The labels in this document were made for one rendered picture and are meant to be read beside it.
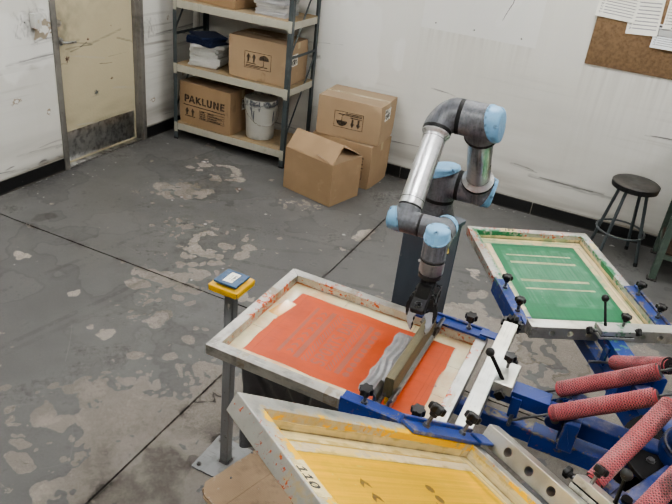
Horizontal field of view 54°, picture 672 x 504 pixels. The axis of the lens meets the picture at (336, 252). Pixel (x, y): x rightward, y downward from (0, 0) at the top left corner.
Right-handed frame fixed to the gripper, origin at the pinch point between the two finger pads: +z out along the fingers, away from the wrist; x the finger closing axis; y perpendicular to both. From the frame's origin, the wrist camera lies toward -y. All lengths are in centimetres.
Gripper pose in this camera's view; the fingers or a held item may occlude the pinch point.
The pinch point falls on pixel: (417, 329)
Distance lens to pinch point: 213.6
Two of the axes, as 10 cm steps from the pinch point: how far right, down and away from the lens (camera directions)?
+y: 4.1, -4.0, 8.2
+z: -1.0, 8.7, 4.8
